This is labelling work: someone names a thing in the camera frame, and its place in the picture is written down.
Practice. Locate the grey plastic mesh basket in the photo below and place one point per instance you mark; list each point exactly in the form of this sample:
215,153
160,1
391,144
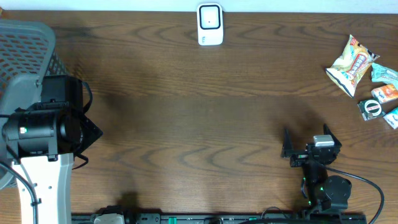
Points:
21,62

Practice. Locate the teal tissue pack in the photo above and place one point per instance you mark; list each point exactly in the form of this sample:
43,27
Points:
392,118

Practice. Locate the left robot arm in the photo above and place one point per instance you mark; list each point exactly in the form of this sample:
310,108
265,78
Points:
44,187

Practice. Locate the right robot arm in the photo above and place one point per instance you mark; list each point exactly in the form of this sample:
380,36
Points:
326,194

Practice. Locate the orange tissue pack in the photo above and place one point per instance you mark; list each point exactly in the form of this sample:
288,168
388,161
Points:
385,93

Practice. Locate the white barcode scanner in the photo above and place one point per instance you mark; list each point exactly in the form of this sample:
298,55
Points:
210,24

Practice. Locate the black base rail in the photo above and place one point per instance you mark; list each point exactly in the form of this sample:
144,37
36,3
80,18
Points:
156,218

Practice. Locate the dark green round-label box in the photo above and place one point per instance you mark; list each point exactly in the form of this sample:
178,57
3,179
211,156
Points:
371,109

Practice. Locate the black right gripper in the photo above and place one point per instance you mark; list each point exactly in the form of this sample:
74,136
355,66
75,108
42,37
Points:
300,157

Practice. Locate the white teal package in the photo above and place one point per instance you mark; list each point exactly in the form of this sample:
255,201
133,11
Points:
349,68

